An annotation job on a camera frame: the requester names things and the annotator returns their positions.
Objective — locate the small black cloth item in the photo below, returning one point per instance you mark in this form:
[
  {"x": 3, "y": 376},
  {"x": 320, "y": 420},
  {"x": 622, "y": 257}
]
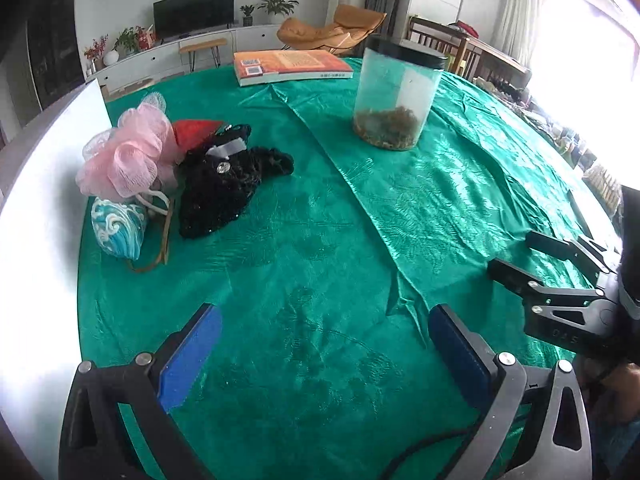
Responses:
[{"x": 232, "y": 132}]

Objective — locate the large green potted plant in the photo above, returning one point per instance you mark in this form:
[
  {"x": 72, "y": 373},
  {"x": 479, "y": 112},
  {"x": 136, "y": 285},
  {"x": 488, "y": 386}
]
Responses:
[{"x": 277, "y": 5}]

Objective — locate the wooden bench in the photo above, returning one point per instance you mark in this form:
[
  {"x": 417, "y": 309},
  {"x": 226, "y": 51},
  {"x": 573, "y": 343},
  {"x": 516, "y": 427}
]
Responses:
[{"x": 480, "y": 52}]

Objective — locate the green tablecloth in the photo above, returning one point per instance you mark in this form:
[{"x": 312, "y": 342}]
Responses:
[{"x": 325, "y": 235}]

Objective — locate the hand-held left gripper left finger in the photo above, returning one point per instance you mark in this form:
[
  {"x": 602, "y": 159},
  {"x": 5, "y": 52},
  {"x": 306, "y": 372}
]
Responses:
[{"x": 192, "y": 355}]

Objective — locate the small green potted plant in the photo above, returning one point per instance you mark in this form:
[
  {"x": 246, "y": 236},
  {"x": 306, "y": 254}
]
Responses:
[{"x": 247, "y": 12}]

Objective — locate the white round vase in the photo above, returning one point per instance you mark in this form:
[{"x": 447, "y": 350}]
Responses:
[{"x": 111, "y": 57}]

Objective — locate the teal wave-pattern pouch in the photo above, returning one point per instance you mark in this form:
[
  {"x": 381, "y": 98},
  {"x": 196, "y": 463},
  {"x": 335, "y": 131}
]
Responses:
[{"x": 117, "y": 230}]

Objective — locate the red flower bouquet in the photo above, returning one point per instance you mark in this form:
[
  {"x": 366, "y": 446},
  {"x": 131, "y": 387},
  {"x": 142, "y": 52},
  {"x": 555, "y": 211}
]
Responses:
[{"x": 95, "y": 50}]

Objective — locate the white curtain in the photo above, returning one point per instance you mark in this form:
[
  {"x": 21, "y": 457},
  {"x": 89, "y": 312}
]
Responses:
[{"x": 520, "y": 5}]

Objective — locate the black television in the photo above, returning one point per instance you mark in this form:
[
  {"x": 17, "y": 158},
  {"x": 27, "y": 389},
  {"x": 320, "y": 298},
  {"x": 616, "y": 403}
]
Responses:
[{"x": 195, "y": 10}]

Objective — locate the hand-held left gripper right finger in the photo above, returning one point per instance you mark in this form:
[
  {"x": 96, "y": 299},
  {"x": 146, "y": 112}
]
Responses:
[{"x": 460, "y": 355}]

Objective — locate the orange book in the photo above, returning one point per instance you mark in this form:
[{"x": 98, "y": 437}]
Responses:
[{"x": 295, "y": 62}]

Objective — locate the black cloth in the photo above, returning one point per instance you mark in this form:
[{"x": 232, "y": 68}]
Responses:
[{"x": 215, "y": 195}]

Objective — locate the red pouch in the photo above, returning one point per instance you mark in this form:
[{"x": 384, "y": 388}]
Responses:
[{"x": 195, "y": 132}]

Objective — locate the wooden stool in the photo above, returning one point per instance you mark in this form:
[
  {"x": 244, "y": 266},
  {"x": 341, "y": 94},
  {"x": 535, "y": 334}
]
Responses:
[{"x": 202, "y": 46}]

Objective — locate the green plant with red decoration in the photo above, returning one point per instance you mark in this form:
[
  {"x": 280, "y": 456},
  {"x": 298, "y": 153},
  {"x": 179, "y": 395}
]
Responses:
[{"x": 131, "y": 40}]

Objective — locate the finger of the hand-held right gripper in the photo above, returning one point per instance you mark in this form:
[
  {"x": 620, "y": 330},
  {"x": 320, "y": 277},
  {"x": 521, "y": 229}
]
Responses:
[
  {"x": 515, "y": 277},
  {"x": 555, "y": 247}
]

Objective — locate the pink bath pouf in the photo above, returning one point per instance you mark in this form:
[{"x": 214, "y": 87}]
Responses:
[{"x": 130, "y": 155}]

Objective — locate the white cardboard box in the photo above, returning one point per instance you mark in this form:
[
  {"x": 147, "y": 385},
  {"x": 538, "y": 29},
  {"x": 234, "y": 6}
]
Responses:
[{"x": 40, "y": 260}]

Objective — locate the dark glass cabinet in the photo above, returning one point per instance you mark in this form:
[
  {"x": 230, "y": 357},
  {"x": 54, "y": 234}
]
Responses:
[{"x": 55, "y": 35}]

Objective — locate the white TV cabinet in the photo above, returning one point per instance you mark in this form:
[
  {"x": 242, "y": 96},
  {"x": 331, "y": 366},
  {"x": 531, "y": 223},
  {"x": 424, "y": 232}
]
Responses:
[{"x": 160, "y": 55}]

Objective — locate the clear jar with black lid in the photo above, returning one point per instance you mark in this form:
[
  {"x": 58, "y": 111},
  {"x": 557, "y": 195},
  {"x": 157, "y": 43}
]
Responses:
[{"x": 395, "y": 90}]

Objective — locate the orange lounge chair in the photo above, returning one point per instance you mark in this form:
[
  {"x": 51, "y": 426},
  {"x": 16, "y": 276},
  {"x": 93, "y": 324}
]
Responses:
[{"x": 325, "y": 32}]

